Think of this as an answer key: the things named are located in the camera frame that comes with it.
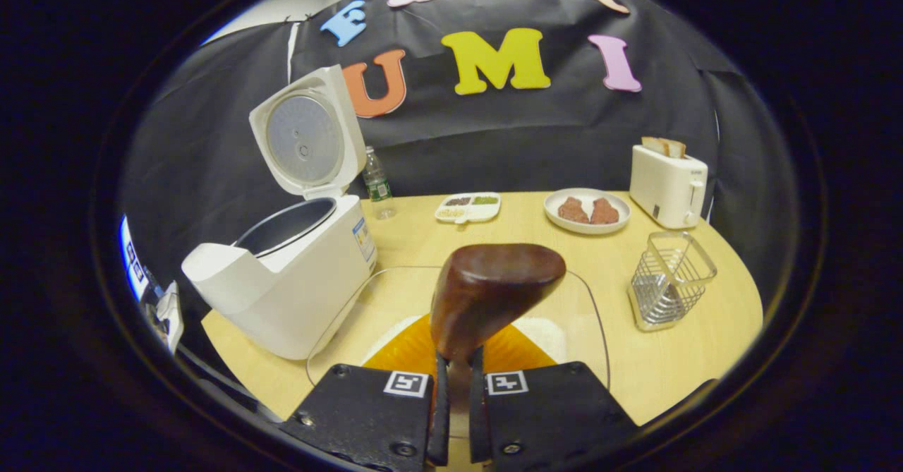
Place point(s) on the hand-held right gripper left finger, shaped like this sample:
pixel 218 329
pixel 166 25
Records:
pixel 441 422

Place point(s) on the toast slice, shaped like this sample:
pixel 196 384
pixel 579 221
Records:
pixel 676 149
pixel 652 144

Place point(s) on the computer monitor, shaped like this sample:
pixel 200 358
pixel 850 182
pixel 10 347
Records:
pixel 132 260

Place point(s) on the clear plastic water bottle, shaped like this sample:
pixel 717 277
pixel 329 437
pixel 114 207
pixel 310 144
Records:
pixel 378 186

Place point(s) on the white round plate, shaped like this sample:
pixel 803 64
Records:
pixel 585 228

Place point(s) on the brown wooden spoon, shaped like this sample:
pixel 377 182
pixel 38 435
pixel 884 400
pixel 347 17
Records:
pixel 487 281

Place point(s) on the white toaster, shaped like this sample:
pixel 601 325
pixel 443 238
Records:
pixel 667 186

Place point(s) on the black backdrop cloth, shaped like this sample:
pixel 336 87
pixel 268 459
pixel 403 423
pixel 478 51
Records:
pixel 529 133

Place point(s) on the white divided grain dish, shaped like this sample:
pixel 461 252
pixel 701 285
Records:
pixel 467 207

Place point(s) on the clear box of rice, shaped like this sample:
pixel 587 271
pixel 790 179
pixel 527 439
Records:
pixel 547 334

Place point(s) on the white rice cooker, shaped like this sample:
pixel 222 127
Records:
pixel 296 295

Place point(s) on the white cluttered side desk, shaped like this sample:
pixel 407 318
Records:
pixel 169 317

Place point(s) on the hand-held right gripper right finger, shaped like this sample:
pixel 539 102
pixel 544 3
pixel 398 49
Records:
pixel 477 422

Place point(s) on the brown meat piece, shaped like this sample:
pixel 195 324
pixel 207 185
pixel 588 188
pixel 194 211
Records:
pixel 604 212
pixel 573 211

